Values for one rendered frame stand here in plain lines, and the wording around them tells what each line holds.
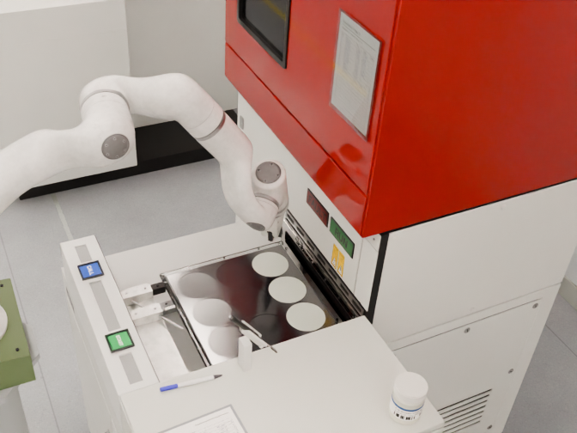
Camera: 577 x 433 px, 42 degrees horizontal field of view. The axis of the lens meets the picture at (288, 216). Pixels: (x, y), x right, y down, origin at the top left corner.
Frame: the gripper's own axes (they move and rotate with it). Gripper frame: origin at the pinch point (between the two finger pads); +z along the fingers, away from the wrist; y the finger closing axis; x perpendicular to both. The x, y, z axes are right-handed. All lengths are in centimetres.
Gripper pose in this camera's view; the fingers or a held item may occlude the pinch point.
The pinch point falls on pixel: (276, 230)
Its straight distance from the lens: 207.2
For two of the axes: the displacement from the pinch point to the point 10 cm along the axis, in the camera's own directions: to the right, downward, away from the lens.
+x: 9.7, 2.0, -1.5
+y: -2.4, 8.7, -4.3
